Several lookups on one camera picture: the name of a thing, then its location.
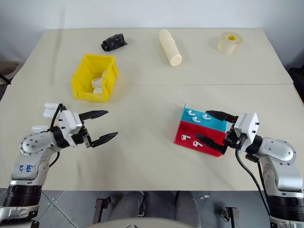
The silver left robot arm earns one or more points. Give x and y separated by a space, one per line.
33 142

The translucent tape roll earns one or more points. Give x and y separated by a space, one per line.
228 46

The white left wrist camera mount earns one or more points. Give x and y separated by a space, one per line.
69 121

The small white floor scrap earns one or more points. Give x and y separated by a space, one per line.
204 196

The black crumpled plastic bag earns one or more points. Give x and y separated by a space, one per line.
114 42

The rusty metal bracket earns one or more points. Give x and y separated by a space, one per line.
102 209
231 216

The cream cylindrical roll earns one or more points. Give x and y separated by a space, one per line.
169 47

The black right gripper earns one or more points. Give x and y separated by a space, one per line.
234 140

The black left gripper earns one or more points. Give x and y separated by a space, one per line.
80 139

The dark background object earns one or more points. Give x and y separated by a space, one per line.
297 73

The blue plastic tray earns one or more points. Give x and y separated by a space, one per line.
190 129

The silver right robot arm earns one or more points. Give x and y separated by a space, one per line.
280 152

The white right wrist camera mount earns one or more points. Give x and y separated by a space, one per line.
248 126

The white earbud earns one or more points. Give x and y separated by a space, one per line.
190 112
184 137
196 144
206 116
196 119

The yellow plastic bin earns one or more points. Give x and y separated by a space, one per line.
82 76

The beige round background object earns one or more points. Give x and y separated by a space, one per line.
9 67

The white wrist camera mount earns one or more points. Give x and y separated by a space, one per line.
69 121
248 126

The grey padded leg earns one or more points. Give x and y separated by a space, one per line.
187 204
128 204

